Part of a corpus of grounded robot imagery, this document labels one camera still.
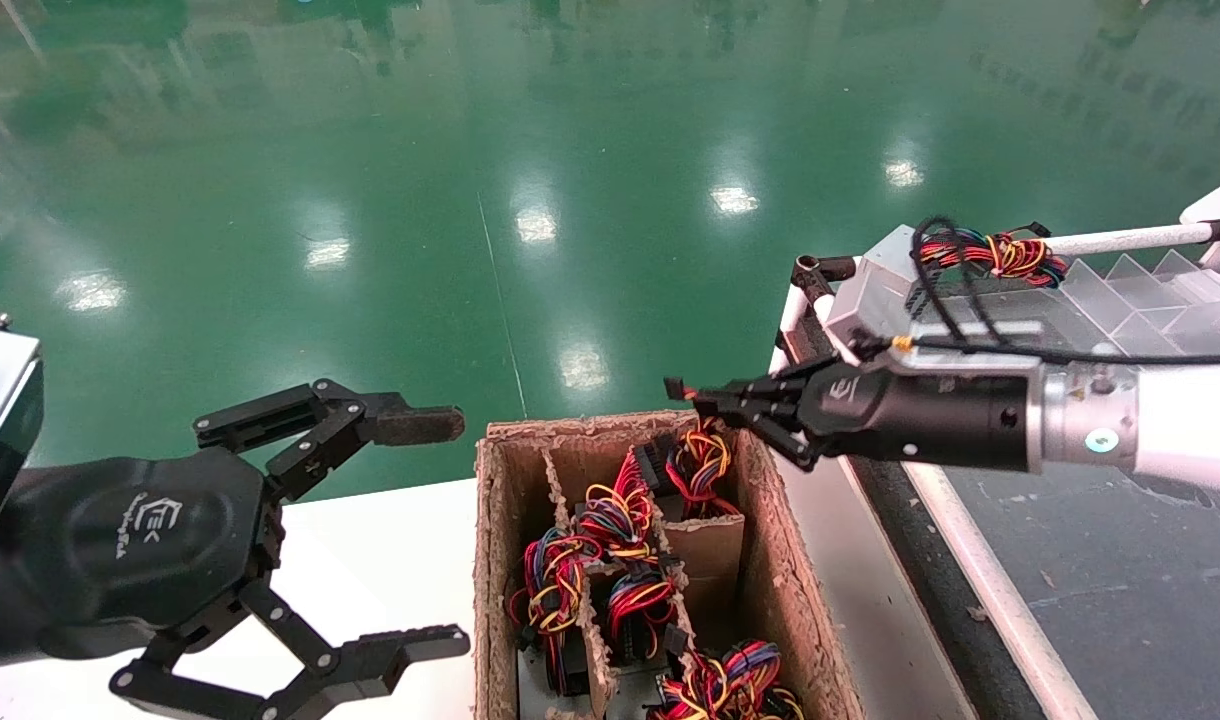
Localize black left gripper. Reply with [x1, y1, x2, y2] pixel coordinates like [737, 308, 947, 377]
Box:
[15, 378, 471, 720]

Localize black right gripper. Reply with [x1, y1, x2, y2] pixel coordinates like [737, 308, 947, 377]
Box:
[692, 358, 1034, 473]

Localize silver power supply with wires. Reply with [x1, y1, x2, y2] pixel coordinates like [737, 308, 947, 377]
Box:
[664, 377, 747, 519]
[855, 222, 1071, 301]
[600, 565, 687, 667]

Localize brown cardboard box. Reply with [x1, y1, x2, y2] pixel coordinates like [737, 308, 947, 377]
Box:
[473, 405, 867, 720]

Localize short cardboard divider panel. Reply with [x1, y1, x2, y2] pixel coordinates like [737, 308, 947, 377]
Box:
[662, 512, 749, 603]

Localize long cardboard divider strip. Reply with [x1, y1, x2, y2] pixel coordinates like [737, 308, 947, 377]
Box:
[543, 447, 623, 720]

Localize clear acrylic divider rack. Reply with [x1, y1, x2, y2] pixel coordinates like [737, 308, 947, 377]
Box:
[1060, 252, 1220, 363]

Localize white frame leg pipe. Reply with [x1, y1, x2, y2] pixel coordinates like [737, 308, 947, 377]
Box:
[770, 286, 811, 377]

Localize power supply wire bundle left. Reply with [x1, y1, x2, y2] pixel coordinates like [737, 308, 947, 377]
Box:
[507, 528, 607, 698]

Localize power supply wire bundle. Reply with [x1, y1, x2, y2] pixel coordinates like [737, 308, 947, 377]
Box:
[650, 640, 807, 720]
[507, 528, 607, 698]
[575, 443, 679, 563]

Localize power supply wire bundle centre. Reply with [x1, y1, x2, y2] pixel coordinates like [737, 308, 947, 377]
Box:
[575, 443, 679, 563]

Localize power supply wire bundle bottom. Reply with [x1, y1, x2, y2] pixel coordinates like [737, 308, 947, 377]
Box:
[650, 640, 807, 720]

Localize long white frame pipe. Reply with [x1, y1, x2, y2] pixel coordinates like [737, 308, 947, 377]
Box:
[813, 293, 1099, 720]

